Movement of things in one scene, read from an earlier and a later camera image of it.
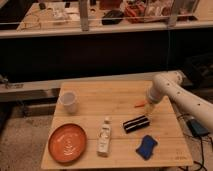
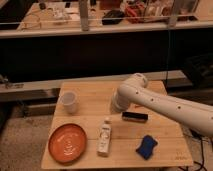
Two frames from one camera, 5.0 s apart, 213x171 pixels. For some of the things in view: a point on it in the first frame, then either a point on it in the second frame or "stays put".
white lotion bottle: x=104 y=137 stays put
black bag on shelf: x=112 y=17 stays put
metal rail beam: x=47 y=90 stays put
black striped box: x=136 y=124 -> x=134 y=117
